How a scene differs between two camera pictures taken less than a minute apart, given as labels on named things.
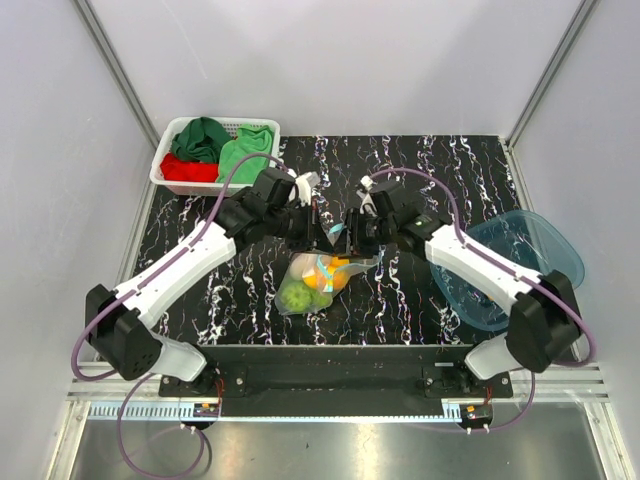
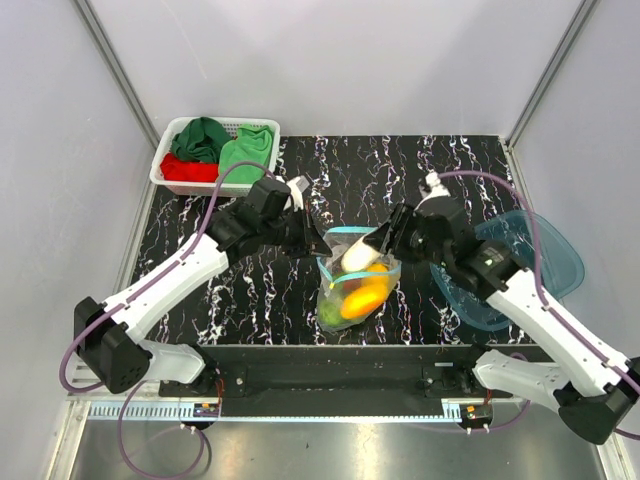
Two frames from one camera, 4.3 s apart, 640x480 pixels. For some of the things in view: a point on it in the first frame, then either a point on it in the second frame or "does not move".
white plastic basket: [196, 156] does not move
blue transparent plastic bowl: [471, 301] does not move
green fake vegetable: [296, 296] → [330, 312]
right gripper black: [350, 237] → [383, 238]
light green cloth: [250, 140] does not move
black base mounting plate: [344, 380] does not move
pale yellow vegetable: [302, 264] → [359, 256]
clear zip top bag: [311, 280] → [354, 279]
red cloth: [178, 170] does not move
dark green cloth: [200, 140] does not move
